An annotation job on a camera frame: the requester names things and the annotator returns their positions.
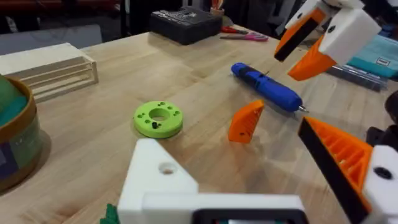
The white orange left gripper right finger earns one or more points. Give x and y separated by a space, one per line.
345 155

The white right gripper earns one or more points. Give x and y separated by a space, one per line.
345 3

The bare white left gripper left finger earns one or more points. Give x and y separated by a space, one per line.
152 183

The green toy vegetable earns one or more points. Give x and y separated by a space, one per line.
110 216

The small black screw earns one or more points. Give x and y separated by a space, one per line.
155 125

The blue electric screwdriver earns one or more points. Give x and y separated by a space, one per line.
270 88

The clear plastic case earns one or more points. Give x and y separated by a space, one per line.
357 76

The teal zip bag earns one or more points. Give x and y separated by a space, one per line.
377 57

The green disc with holes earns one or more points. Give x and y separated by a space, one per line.
169 126

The orange ribbed wedge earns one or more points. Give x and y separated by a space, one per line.
245 123

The cup with orange tools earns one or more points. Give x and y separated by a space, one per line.
217 9

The black box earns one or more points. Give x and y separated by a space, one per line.
185 25

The round tub with toys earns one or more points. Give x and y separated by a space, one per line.
18 140

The pale wooden slatted crate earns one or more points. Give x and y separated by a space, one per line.
46 67

